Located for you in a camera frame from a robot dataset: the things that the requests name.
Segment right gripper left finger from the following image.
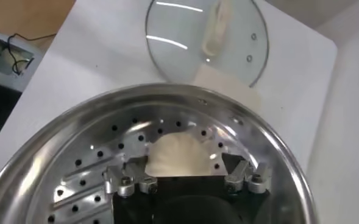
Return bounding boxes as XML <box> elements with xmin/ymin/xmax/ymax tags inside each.
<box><xmin>102</xmin><ymin>156</ymin><xmax>158</xmax><ymax>198</ymax></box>

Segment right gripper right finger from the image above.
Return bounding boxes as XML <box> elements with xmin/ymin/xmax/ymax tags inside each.
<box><xmin>221</xmin><ymin>152</ymin><xmax>273</xmax><ymax>195</ymax></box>

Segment white steamed baozi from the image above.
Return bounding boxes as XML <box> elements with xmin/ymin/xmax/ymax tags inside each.
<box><xmin>144</xmin><ymin>132</ymin><xmax>229</xmax><ymax>177</ymax></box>

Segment glass lid with white handle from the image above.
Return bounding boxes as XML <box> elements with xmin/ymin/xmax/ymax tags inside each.
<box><xmin>144</xmin><ymin>0</ymin><xmax>270</xmax><ymax>89</ymax></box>

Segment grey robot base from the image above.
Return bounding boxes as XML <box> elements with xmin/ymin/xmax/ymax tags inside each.
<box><xmin>0</xmin><ymin>32</ymin><xmax>44</xmax><ymax>153</ymax></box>

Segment perforated stainless steamer basket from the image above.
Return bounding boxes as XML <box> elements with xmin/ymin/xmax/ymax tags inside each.
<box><xmin>0</xmin><ymin>83</ymin><xmax>319</xmax><ymax>224</ymax></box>

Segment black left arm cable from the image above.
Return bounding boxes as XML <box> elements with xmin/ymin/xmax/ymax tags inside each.
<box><xmin>7</xmin><ymin>32</ymin><xmax>58</xmax><ymax>76</ymax></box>

